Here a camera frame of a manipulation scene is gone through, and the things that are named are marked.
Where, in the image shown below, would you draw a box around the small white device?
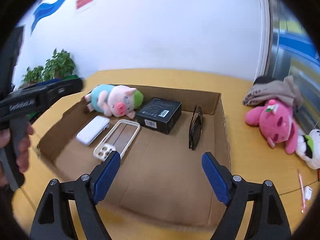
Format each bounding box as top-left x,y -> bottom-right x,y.
304,186 -> 312,201

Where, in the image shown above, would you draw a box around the panda plush toy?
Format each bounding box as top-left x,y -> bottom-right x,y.
296,129 -> 320,170

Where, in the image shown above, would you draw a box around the grey printed cloth bag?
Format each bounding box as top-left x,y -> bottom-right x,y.
242,75 -> 304,108

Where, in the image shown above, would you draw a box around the pink plush toy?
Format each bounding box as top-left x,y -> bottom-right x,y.
245,99 -> 298,154

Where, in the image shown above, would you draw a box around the black product box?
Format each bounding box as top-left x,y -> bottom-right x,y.
136,98 -> 182,134

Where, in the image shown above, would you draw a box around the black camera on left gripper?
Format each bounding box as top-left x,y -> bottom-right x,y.
0,26 -> 24,100

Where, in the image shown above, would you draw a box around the cardboard box tray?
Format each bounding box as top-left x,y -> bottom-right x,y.
36,84 -> 232,228

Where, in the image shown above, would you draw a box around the small potted plant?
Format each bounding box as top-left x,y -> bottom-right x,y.
21,66 -> 44,85

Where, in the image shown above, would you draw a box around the green tablecloth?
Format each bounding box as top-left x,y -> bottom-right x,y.
27,74 -> 78,124

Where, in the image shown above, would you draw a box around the light blue power bank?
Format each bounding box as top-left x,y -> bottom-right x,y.
76,115 -> 110,146

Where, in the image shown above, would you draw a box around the red wall notice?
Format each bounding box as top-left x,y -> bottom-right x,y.
75,0 -> 94,11

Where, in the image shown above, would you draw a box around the black sunglasses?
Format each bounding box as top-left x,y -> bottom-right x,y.
188,105 -> 203,151

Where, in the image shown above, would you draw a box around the large potted plant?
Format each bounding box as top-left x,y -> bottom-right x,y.
42,49 -> 76,81

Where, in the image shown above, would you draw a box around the person's left hand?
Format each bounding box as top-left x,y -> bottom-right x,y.
0,123 -> 34,173

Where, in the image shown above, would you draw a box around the clear phone case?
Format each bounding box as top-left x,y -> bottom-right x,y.
93,119 -> 140,161

